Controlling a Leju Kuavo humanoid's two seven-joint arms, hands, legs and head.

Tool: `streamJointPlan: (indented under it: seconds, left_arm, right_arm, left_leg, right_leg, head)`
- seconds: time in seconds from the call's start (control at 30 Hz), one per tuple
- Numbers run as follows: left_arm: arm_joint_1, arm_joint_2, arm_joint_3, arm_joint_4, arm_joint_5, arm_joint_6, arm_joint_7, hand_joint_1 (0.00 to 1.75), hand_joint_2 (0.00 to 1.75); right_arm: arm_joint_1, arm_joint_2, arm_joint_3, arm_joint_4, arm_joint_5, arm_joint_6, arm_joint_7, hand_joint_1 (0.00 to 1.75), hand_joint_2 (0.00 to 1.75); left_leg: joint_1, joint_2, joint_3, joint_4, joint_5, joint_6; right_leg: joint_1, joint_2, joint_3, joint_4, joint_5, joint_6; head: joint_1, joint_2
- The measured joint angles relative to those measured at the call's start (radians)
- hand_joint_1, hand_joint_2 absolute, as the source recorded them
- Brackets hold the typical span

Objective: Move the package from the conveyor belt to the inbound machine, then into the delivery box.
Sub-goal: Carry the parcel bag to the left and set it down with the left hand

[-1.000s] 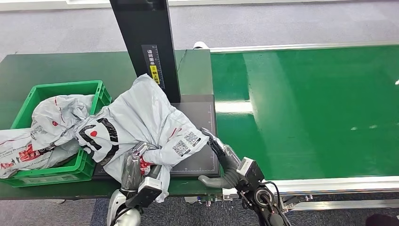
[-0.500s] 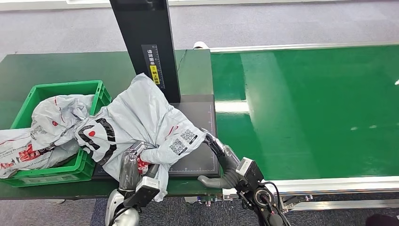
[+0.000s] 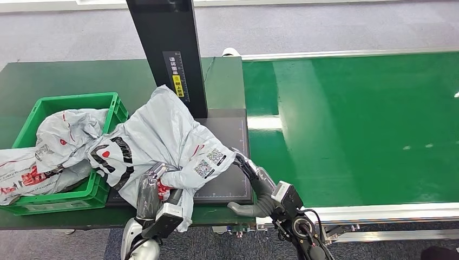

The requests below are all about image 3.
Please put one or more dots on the green plastic crate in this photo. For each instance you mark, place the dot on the green plastic crate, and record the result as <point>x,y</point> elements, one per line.
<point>111,104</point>

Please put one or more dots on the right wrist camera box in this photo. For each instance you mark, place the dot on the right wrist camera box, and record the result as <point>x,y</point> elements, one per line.
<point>288,199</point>

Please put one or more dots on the aluminium conveyor frame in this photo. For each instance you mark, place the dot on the aluminium conveyor frame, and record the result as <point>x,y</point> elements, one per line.
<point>394,211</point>

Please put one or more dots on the white courier bag package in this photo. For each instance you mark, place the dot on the white courier bag package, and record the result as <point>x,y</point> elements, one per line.
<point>161,132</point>

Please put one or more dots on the black inbound scanner machine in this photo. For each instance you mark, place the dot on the black inbound scanner machine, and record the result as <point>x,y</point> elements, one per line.
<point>165,43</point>

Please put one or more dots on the crumpled grey courier bag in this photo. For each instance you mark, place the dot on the crumpled grey courier bag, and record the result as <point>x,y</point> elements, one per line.
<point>68,132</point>

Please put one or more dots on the dark object on floor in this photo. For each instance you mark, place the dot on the dark object on floor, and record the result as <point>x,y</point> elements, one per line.
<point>441,254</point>

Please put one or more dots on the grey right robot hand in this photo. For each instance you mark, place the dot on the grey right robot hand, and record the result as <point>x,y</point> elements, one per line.
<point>263,190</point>

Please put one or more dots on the flat white red-print courier bag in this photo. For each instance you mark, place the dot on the flat white red-print courier bag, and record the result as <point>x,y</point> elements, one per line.
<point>18,172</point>

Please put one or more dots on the green conveyor belt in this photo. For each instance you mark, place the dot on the green conveyor belt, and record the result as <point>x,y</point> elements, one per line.
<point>358,136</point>

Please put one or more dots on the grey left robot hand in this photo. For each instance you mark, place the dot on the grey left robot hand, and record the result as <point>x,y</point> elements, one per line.
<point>149,197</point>

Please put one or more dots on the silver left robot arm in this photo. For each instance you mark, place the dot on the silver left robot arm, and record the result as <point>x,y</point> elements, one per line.
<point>132,237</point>

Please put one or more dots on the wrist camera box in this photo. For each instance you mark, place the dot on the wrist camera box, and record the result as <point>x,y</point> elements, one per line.
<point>288,199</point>
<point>165,219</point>

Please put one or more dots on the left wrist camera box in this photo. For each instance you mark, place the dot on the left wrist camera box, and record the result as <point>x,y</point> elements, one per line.
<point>165,219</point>

